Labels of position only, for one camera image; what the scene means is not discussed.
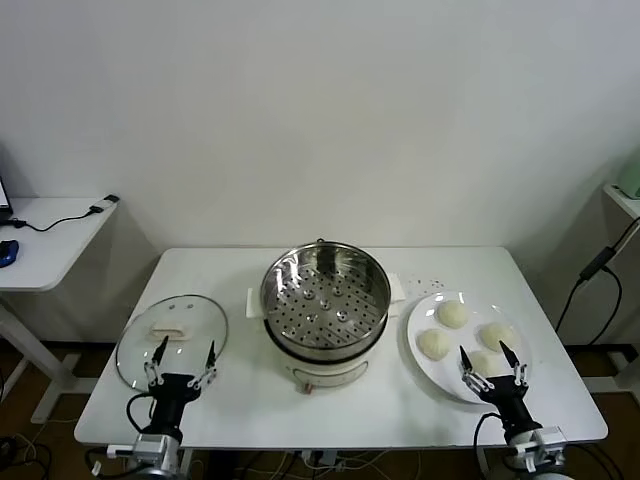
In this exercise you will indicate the white power strip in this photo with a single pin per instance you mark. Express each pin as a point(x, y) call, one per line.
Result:
point(324, 456)

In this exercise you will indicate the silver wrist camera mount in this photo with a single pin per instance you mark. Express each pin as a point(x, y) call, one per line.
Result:
point(150, 447)
point(552, 439)

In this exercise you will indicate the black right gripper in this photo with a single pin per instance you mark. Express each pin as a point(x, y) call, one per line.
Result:
point(507, 400)

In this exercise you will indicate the pale green appliance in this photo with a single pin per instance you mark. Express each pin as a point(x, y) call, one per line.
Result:
point(631, 180)

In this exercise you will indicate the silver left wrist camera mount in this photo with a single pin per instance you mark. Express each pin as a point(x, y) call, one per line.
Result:
point(150, 447)

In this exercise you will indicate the stainless steel steamer basket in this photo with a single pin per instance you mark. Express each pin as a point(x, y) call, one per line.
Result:
point(360, 310)

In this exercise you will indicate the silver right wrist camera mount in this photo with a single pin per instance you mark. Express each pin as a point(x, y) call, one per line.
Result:
point(552, 439)

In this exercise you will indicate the cream electric cooking pot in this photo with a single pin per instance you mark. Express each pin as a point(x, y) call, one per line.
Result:
point(330, 374)

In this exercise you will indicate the round glass pot lid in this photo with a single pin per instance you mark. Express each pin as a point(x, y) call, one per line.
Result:
point(200, 320)

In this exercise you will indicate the blue computer mouse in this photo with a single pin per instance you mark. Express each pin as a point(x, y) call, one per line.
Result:
point(7, 252)

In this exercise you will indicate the white steamed baozi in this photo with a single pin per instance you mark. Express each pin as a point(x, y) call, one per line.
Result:
point(487, 367)
point(495, 334)
point(434, 345)
point(452, 315)

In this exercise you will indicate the large white plate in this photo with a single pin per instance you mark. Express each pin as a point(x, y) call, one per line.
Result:
point(447, 375)

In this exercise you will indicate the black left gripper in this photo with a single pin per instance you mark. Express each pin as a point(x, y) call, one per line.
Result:
point(172, 400)

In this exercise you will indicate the white side desk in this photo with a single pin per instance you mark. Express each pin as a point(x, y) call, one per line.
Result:
point(50, 250)

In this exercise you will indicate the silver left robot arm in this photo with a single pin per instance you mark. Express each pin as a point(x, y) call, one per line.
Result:
point(160, 474)

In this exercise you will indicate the black laptop screen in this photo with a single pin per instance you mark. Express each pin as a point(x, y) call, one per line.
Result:
point(3, 197)

